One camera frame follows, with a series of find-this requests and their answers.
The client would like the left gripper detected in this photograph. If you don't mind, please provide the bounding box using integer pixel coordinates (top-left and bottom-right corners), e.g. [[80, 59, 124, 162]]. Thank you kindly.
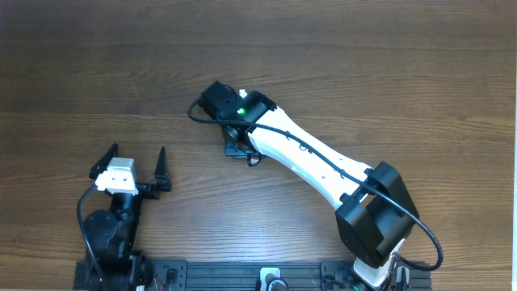
[[89, 142, 173, 200]]

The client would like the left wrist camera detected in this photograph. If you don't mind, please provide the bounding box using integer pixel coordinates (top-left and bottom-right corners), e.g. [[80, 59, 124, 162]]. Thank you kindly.
[[95, 157, 140, 196]]

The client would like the mounting rail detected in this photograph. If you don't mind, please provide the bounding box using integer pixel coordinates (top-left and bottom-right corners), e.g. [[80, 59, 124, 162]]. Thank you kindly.
[[74, 258, 433, 291]]

